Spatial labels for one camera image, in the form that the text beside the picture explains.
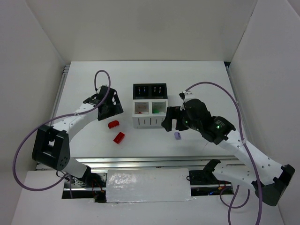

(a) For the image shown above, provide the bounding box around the purple hollow lego brick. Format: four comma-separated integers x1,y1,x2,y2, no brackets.
174,132,181,140

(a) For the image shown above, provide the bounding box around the green lego brick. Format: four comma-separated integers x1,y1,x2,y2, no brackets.
152,108,165,114

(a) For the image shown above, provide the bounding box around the red ridged lego brick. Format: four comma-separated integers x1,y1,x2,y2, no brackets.
108,120,120,129

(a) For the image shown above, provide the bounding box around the red rectangular lego brick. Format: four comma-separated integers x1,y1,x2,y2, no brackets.
113,132,125,144

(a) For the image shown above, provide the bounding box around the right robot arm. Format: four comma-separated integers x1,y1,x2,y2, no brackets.
162,98,295,206

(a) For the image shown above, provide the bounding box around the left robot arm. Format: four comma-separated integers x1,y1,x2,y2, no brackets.
32,86,123,186

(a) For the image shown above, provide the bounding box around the white container pair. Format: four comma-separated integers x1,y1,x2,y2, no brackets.
132,99,168,128

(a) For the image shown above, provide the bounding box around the black container pair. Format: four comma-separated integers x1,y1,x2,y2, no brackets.
133,83,168,100

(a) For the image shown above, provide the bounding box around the white foam cover panel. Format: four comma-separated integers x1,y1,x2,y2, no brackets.
106,168,192,203

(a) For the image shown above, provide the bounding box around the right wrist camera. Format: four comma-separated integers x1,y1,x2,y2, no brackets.
179,90,195,102

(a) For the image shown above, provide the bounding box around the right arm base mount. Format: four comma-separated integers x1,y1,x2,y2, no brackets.
186,170,233,196

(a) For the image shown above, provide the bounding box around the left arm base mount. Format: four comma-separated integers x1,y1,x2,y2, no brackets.
78,171,105,196

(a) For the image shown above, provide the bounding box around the aluminium rail frame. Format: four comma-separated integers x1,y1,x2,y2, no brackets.
35,61,261,171

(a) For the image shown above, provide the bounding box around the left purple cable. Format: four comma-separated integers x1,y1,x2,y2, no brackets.
12,70,111,192

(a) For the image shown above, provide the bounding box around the purple cable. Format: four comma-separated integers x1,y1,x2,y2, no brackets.
12,70,111,192
184,82,263,225

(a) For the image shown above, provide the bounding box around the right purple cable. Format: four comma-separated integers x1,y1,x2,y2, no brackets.
184,82,263,225

